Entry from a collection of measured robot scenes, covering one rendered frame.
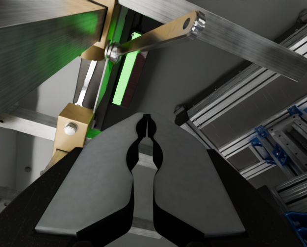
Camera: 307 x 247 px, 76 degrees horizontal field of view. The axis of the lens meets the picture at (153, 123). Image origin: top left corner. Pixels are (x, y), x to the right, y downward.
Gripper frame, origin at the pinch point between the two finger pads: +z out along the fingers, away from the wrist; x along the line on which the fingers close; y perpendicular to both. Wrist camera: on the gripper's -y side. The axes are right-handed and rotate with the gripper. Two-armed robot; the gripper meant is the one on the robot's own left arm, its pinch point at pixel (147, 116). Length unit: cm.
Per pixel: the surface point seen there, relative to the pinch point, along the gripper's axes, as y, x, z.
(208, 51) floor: 17, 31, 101
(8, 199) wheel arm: 34, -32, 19
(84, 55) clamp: -0.4, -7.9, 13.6
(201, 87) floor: 38, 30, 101
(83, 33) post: -3.9, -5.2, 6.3
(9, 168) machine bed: 40, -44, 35
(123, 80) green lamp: 8.8, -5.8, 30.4
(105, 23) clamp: -3.9, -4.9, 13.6
